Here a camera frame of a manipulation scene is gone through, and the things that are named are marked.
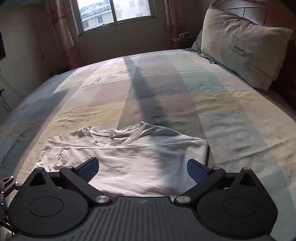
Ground white printed t-shirt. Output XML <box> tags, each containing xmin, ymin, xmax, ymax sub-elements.
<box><xmin>33</xmin><ymin>122</ymin><xmax>208</xmax><ymax>201</ymax></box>

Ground checked curtain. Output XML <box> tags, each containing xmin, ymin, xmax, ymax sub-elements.
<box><xmin>45</xmin><ymin>0</ymin><xmax>82</xmax><ymax>70</ymax></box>
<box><xmin>164</xmin><ymin>0</ymin><xmax>183</xmax><ymax>50</ymax></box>

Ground power strip with cables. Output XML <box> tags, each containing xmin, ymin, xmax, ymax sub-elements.
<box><xmin>0</xmin><ymin>68</ymin><xmax>26</xmax><ymax>115</ymax></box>

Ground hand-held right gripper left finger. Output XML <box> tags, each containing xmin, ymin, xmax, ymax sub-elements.
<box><xmin>29</xmin><ymin>158</ymin><xmax>111</xmax><ymax>205</ymax></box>

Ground wooden nightstand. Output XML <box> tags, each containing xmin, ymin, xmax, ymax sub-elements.
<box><xmin>170</xmin><ymin>37</ymin><xmax>197</xmax><ymax>50</ymax></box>

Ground window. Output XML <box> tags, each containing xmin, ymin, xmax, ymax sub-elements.
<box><xmin>69</xmin><ymin>0</ymin><xmax>156</xmax><ymax>37</ymax></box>

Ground black wall television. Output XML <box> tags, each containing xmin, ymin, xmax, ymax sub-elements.
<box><xmin>0</xmin><ymin>32</ymin><xmax>6</xmax><ymax>61</ymax></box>

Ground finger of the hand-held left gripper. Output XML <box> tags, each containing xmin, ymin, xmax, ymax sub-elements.
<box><xmin>0</xmin><ymin>195</ymin><xmax>12</xmax><ymax>229</ymax></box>
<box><xmin>0</xmin><ymin>176</ymin><xmax>19</xmax><ymax>194</ymax></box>

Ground small pale blue pillow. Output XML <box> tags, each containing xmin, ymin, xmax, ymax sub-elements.
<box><xmin>185</xmin><ymin>29</ymin><xmax>204</xmax><ymax>52</ymax></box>

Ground grey bundle on nightstand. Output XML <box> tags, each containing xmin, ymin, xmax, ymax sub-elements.
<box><xmin>179</xmin><ymin>31</ymin><xmax>197</xmax><ymax>39</ymax></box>

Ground bed with striped sheet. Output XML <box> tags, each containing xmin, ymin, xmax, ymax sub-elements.
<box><xmin>0</xmin><ymin>49</ymin><xmax>296</xmax><ymax>241</ymax></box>

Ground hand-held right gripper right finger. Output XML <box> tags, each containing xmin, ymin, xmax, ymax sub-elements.
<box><xmin>174</xmin><ymin>159</ymin><xmax>259</xmax><ymax>205</ymax></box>

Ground large printed pillow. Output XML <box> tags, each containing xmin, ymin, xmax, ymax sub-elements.
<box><xmin>198</xmin><ymin>3</ymin><xmax>294</xmax><ymax>91</ymax></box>

